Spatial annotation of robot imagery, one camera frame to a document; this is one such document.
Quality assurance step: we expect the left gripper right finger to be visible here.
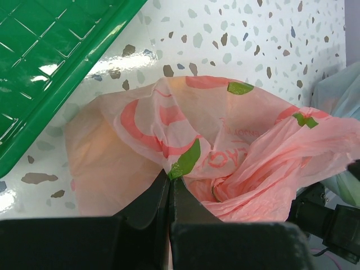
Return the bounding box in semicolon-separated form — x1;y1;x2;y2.
169;179;312;269

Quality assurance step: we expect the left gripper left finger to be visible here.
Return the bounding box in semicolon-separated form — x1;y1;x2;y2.
1;172;170;269

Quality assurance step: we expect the pink plastic bag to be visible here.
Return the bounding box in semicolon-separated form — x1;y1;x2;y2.
65;76;359;222

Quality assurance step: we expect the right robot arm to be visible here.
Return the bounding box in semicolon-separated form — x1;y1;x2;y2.
287;181;359;264

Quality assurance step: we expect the blue plastic bag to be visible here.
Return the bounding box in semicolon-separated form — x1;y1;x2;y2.
313;61;360;210

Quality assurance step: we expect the green plastic tray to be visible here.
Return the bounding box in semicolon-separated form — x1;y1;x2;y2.
1;0;144;176

